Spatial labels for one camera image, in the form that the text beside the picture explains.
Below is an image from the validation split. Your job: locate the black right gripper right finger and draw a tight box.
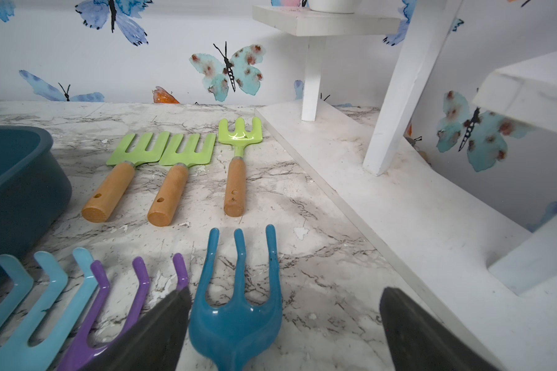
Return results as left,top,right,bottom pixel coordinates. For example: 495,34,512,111
379,287,496,371

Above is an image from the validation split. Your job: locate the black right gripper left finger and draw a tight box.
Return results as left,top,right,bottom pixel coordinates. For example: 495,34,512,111
82,288,192,370

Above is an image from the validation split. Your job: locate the purple fork pink handle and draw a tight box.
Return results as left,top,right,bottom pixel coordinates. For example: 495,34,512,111
57,252,190,371

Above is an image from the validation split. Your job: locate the blue tool yellow handle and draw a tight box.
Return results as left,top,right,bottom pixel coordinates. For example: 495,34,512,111
189,224,283,370

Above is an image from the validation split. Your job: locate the green fork wooden handle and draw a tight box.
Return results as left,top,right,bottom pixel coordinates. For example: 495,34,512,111
147,133,217,227

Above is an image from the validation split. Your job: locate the blue rake white handle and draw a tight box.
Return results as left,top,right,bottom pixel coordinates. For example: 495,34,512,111
0,247,97,370

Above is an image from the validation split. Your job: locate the green rake wooden handle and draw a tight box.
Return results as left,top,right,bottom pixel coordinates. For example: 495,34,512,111
81,131,170,223
218,117,263,217

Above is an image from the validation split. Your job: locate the dark teal storage box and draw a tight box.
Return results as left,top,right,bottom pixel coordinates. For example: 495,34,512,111
0,125,72,282

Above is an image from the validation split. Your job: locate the white stepped wooden shelf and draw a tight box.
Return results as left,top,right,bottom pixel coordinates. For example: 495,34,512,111
252,1,557,370

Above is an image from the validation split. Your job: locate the white flower pot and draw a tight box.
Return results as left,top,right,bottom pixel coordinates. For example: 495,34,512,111
307,0,362,14

